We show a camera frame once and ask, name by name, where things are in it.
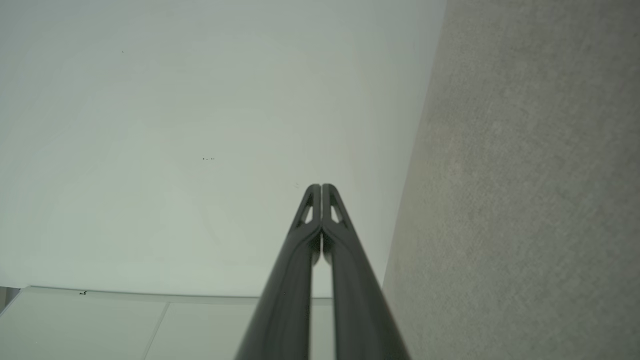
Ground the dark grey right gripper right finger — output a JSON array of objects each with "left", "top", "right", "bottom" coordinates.
[{"left": 322, "top": 183, "right": 412, "bottom": 360}]

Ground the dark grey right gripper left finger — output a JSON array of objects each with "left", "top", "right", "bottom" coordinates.
[{"left": 235, "top": 183, "right": 322, "bottom": 360}]

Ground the grey fabric sofa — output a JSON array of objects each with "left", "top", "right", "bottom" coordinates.
[{"left": 382, "top": 0, "right": 640, "bottom": 360}]

